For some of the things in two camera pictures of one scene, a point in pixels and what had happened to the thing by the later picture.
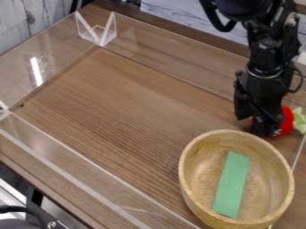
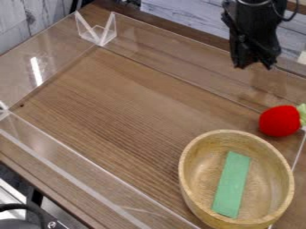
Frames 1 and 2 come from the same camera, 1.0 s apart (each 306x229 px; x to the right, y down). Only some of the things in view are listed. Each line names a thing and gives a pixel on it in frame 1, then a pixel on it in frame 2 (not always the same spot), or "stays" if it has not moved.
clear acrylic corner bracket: x=98 y=35 stays
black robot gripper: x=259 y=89 -> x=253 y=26
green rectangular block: x=231 y=185 stays
